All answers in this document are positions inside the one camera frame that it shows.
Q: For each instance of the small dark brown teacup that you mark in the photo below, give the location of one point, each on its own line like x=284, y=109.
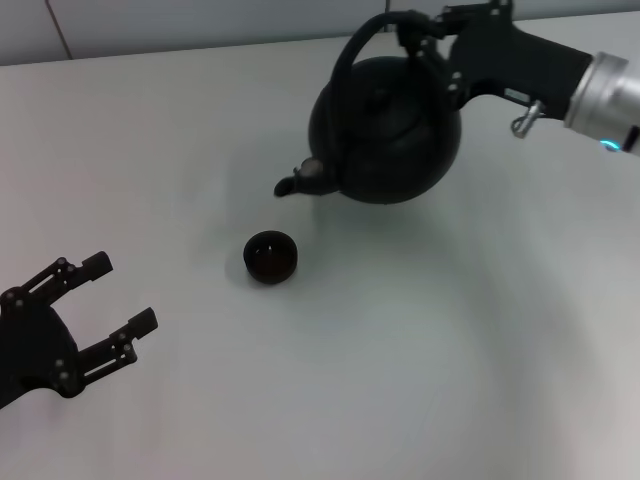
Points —
x=270, y=260

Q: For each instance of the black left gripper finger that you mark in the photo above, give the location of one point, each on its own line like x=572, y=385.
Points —
x=145, y=322
x=97, y=265

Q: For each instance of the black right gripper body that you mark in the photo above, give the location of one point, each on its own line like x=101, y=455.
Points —
x=515, y=65

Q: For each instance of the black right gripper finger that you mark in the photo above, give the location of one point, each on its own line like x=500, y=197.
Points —
x=437, y=62
x=467, y=15

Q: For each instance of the black round teapot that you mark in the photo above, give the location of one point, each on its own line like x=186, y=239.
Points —
x=395, y=150

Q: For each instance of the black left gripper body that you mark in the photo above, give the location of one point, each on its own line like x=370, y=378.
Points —
x=40, y=350

